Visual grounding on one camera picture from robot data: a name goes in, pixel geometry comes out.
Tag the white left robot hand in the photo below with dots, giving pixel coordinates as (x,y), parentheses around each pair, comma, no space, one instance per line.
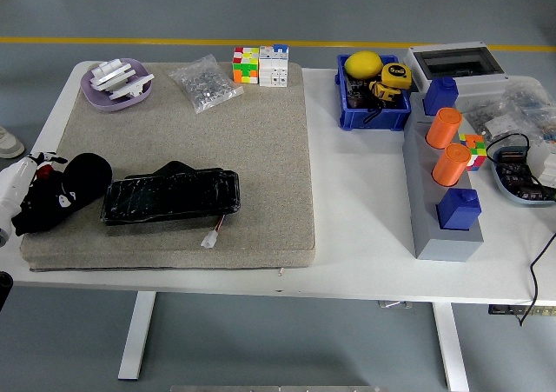
(15,179)

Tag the black rag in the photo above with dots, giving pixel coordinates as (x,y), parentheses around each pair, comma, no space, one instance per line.
(84,174)

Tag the black glossy panel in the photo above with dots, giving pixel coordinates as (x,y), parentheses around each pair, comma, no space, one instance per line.
(174,194)

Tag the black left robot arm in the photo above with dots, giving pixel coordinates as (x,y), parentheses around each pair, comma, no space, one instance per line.
(4,287)

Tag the black table control panel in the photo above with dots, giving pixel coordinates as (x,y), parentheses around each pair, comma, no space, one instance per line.
(504,310)

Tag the person's shoe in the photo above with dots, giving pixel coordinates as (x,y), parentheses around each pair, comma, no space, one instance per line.
(8,144)

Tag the purple tray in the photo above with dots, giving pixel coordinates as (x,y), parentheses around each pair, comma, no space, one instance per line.
(97,101)

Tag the white plastic parts stack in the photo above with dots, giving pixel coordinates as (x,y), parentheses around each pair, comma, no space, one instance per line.
(115,79)

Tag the white table leg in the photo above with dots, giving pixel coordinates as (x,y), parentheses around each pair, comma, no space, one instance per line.
(137,335)
(452,348)

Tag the clear bag of screws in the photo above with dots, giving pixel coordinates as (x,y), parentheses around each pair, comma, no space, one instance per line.
(206,85)

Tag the grey-brown mat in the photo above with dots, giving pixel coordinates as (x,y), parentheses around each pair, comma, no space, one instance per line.
(252,157)

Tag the large colourful puzzle cube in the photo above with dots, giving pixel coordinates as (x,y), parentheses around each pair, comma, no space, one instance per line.
(245,68)

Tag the white circuit breaker block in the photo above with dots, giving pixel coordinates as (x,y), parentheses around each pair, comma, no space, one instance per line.
(273,70)

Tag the dark electronic part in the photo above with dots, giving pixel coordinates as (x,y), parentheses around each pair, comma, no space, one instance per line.
(358,98)

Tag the blue plastic bin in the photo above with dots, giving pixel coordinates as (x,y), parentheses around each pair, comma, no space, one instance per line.
(373,120)

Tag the yellow lemon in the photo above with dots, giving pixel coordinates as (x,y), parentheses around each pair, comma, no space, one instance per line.
(362,64)

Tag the yellow black tape measure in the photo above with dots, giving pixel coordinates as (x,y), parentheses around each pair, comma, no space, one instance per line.
(395,77)

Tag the grey block holder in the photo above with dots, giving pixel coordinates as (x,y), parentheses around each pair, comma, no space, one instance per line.
(419,183)

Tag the orange cylinder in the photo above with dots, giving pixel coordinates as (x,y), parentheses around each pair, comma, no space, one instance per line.
(449,166)
(443,129)

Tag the blue square block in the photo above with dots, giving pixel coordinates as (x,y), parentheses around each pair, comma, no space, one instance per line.
(458,211)
(441,96)

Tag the small colourful puzzle cube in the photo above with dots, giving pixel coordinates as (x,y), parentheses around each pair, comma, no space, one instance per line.
(475,148)

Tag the clear bag of small parts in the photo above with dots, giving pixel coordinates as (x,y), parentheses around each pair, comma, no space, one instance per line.
(486,118)
(532,105)

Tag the blue-grey tray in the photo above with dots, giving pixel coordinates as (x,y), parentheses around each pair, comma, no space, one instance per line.
(504,188)

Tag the dark circuit boards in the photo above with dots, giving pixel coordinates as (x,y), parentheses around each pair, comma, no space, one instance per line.
(519,179)

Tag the white breaker modules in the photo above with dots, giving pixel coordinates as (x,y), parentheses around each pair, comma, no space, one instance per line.
(543,161)

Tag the metal bracket under table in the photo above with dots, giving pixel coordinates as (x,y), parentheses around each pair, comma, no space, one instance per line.
(393,305)

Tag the grey electrical enclosure box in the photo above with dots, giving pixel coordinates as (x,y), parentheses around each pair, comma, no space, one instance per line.
(478,83)

